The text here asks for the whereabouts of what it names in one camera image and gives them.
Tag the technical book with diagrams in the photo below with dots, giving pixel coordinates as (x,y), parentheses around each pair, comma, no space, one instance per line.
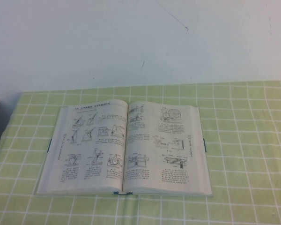
(154,145)

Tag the green white checked tablecloth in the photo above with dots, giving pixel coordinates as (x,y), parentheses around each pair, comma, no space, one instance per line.
(248,164)

